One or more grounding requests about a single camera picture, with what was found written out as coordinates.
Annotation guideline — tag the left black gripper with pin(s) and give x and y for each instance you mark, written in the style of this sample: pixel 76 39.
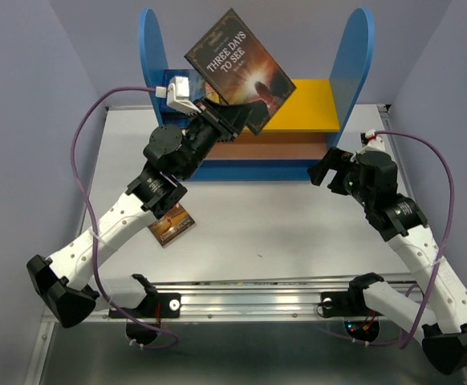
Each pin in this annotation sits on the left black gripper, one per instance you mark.
pixel 227 120

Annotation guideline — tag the brown book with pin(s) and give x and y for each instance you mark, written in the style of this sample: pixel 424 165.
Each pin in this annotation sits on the brown book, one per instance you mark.
pixel 172 225

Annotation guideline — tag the Animal Farm book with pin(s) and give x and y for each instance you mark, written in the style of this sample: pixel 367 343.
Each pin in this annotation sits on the Animal Farm book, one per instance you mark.
pixel 200 89

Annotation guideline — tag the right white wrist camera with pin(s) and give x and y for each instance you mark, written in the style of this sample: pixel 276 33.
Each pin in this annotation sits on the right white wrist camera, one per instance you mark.
pixel 370 142

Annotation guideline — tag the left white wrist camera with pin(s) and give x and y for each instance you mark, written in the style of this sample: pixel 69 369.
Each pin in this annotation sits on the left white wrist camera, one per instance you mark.
pixel 175 97

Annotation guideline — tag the aluminium mounting rail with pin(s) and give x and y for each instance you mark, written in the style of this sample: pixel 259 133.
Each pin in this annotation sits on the aluminium mounting rail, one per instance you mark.
pixel 228 303

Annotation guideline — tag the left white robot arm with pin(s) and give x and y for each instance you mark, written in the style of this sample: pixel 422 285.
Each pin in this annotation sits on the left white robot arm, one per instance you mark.
pixel 146 199

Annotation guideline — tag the Three Days to See book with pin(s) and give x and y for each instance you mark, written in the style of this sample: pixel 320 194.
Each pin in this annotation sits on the Three Days to See book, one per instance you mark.
pixel 240 69

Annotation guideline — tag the blue yellow wooden bookshelf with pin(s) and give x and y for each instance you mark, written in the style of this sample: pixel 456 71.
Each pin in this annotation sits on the blue yellow wooden bookshelf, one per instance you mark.
pixel 318 105

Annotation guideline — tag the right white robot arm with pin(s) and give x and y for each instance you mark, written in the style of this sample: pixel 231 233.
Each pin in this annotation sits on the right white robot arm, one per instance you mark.
pixel 442 329

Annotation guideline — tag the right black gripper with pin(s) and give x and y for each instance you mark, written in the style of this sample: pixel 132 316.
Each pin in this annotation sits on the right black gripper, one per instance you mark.
pixel 318 171

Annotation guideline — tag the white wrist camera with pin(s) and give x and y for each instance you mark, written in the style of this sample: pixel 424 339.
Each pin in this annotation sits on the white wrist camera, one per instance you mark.
pixel 370 142
pixel 175 97

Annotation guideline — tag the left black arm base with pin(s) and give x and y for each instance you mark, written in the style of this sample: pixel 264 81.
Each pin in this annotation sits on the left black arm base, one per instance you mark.
pixel 144 312

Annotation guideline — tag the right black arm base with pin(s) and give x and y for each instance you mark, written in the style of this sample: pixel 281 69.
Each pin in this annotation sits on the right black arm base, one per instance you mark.
pixel 362 323

